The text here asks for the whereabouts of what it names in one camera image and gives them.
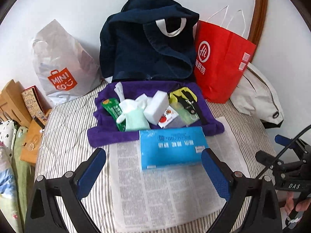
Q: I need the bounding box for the printed newspaper sheet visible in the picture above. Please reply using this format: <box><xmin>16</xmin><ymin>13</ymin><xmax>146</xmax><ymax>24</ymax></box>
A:
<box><xmin>108</xmin><ymin>116</ymin><xmax>251</xmax><ymax>232</ymax></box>

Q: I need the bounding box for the yellow black small pouch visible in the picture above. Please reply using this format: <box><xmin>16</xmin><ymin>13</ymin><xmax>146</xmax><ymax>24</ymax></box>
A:
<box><xmin>168</xmin><ymin>87</ymin><xmax>198</xmax><ymax>104</ymax></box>

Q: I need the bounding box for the person's right hand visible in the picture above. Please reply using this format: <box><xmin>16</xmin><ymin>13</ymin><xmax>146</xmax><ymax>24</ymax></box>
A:
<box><xmin>285</xmin><ymin>191</ymin><xmax>310</xmax><ymax>215</ymax></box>

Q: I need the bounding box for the green snack packet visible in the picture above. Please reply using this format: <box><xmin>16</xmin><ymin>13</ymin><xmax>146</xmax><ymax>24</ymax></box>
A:
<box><xmin>101</xmin><ymin>98</ymin><xmax>126</xmax><ymax>131</ymax></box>

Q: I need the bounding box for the white Miniso plastic bag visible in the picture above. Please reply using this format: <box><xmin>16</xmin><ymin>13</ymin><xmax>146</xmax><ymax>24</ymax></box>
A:
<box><xmin>32</xmin><ymin>20</ymin><xmax>102</xmax><ymax>105</ymax></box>

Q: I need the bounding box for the white sponge block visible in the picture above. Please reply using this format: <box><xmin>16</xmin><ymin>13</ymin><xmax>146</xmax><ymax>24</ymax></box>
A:
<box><xmin>143</xmin><ymin>90</ymin><xmax>169</xmax><ymax>125</ymax></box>

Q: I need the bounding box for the striped bed quilt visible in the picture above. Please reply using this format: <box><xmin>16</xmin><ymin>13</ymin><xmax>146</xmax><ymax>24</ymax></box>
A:
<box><xmin>35</xmin><ymin>83</ymin><xmax>275</xmax><ymax>232</ymax></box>

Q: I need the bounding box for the wooden headboard post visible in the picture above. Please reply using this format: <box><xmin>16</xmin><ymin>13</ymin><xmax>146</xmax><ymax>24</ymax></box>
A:
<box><xmin>248</xmin><ymin>0</ymin><xmax>268</xmax><ymax>46</ymax></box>

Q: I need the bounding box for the white twisted plastic piece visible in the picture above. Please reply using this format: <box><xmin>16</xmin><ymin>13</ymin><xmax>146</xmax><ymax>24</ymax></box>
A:
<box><xmin>114</xmin><ymin>82</ymin><xmax>125</xmax><ymax>102</ymax></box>

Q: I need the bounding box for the patterned brown box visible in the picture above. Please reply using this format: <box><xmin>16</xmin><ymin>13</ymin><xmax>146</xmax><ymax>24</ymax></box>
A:
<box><xmin>21</xmin><ymin>86</ymin><xmax>47</xmax><ymax>129</ymax></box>

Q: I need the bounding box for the blue tissue pack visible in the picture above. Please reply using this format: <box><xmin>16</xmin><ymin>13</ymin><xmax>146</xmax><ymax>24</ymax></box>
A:
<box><xmin>139</xmin><ymin>126</ymin><xmax>209</xmax><ymax>170</ymax></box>

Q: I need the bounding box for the green wet wipes pack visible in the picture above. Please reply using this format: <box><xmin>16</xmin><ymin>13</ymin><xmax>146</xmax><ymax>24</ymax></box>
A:
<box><xmin>170</xmin><ymin>102</ymin><xmax>199</xmax><ymax>126</ymax></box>

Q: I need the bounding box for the small strawberry sachet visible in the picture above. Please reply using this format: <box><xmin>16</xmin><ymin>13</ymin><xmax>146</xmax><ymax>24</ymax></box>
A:
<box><xmin>158</xmin><ymin>109</ymin><xmax>178</xmax><ymax>128</ymax></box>

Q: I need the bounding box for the white Nike bag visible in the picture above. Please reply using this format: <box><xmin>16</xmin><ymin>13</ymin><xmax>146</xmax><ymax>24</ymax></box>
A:
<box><xmin>230</xmin><ymin>63</ymin><xmax>284</xmax><ymax>129</ymax></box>

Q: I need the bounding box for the purple towel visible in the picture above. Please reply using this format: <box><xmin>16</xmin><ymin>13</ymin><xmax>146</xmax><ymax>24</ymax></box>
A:
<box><xmin>87</xmin><ymin>81</ymin><xmax>225</xmax><ymax>147</ymax></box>

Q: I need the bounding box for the black watch strap long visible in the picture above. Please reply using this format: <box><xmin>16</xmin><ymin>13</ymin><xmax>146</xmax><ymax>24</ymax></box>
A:
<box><xmin>181</xmin><ymin>90</ymin><xmax>208</xmax><ymax>125</ymax></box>

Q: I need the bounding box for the navy blue tote bag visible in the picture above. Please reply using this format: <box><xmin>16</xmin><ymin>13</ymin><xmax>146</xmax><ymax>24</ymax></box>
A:
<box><xmin>99</xmin><ymin>0</ymin><xmax>199</xmax><ymax>82</ymax></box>

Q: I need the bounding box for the wooden furniture piece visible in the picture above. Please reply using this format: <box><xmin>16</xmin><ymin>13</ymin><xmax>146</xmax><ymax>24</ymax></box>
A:
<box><xmin>0</xmin><ymin>79</ymin><xmax>32</xmax><ymax>128</ymax></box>

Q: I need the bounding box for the red paper shopping bag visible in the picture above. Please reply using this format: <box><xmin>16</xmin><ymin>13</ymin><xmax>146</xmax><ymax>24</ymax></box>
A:
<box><xmin>194</xmin><ymin>20</ymin><xmax>256</xmax><ymax>104</ymax></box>

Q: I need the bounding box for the clear mesh drawstring pouch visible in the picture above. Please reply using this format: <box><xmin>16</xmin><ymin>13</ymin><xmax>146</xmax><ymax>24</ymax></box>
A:
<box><xmin>167</xmin><ymin>116</ymin><xmax>188</xmax><ymax>128</ymax></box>

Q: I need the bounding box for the white pale green glove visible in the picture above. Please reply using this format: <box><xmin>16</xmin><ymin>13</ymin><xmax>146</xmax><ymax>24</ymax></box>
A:
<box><xmin>116</xmin><ymin>94</ymin><xmax>152</xmax><ymax>131</ymax></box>

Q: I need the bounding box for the black cable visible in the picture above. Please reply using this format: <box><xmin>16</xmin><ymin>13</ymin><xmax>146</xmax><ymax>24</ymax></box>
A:
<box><xmin>256</xmin><ymin>123</ymin><xmax>311</xmax><ymax>180</ymax></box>

